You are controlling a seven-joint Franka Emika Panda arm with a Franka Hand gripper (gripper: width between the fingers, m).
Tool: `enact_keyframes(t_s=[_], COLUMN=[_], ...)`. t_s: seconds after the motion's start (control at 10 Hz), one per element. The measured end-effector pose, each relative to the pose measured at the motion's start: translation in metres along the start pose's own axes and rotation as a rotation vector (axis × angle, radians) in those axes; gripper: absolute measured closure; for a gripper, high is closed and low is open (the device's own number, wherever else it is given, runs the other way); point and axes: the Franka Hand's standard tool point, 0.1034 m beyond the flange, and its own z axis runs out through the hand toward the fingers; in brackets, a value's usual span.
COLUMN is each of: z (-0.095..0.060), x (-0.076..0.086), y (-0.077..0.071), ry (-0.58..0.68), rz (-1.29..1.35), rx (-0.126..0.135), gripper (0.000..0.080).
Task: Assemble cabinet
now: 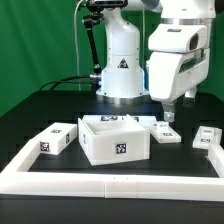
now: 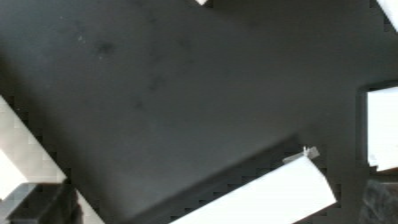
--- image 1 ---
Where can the white door piece with knob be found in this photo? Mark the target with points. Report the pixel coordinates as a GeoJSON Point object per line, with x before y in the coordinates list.
{"type": "Point", "coordinates": [162, 132]}

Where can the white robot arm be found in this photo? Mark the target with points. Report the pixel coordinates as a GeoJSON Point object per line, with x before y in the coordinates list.
{"type": "Point", "coordinates": [118, 41]}

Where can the white cabinet box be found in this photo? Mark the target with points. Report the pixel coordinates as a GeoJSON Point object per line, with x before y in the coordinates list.
{"type": "Point", "coordinates": [108, 142]}

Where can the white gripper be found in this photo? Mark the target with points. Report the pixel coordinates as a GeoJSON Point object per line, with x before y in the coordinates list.
{"type": "Point", "coordinates": [179, 62]}

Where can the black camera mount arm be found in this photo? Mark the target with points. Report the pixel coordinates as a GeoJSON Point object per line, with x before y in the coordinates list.
{"type": "Point", "coordinates": [89, 22]}

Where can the white U-shaped frame border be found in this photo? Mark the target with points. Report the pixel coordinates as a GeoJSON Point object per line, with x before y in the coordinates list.
{"type": "Point", "coordinates": [17, 179]}

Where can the white block with tags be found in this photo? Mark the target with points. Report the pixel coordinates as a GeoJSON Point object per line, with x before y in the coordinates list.
{"type": "Point", "coordinates": [55, 138]}

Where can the white flat panel with tags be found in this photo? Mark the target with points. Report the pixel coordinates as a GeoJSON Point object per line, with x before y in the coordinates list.
{"type": "Point", "coordinates": [105, 118]}

